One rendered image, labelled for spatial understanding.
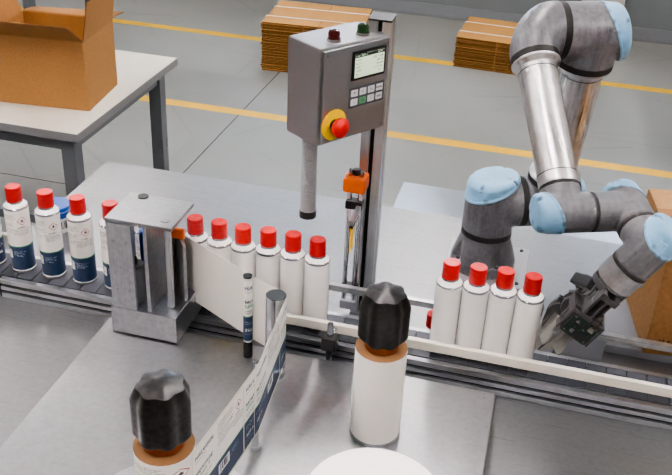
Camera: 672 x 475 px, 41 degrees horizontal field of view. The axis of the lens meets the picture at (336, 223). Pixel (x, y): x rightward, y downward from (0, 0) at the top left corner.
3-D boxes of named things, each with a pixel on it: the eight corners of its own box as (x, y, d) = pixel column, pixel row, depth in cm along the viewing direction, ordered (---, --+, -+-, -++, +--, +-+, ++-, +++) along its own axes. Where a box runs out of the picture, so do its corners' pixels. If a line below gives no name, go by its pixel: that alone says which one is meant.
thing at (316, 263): (299, 328, 185) (301, 243, 175) (306, 314, 189) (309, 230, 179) (323, 332, 184) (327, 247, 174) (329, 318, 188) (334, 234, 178)
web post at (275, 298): (259, 381, 169) (259, 299, 160) (267, 366, 173) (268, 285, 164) (282, 386, 168) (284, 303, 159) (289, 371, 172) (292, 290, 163)
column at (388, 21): (349, 314, 198) (368, 18, 165) (354, 303, 202) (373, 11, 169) (369, 318, 197) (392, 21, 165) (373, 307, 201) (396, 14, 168)
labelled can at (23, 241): (7, 271, 198) (-6, 189, 188) (20, 259, 203) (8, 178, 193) (28, 275, 197) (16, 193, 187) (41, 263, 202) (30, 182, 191)
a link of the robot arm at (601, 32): (503, 206, 213) (552, -11, 179) (563, 204, 215) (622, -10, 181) (518, 238, 203) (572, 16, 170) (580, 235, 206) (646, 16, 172)
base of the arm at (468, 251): (440, 268, 208) (444, 231, 203) (462, 240, 220) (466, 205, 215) (503, 286, 203) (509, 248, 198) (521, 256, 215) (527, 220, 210)
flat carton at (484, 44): (452, 66, 596) (455, 36, 586) (466, 43, 640) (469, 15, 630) (549, 80, 581) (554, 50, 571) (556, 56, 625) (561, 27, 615)
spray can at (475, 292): (452, 357, 178) (464, 271, 168) (455, 342, 183) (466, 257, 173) (478, 362, 177) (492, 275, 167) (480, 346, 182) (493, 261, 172)
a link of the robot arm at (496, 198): (455, 214, 211) (461, 162, 204) (509, 213, 213) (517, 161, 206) (468, 240, 201) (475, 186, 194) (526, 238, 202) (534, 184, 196)
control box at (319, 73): (285, 130, 172) (287, 34, 163) (351, 111, 182) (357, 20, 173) (319, 149, 165) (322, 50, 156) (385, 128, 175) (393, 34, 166)
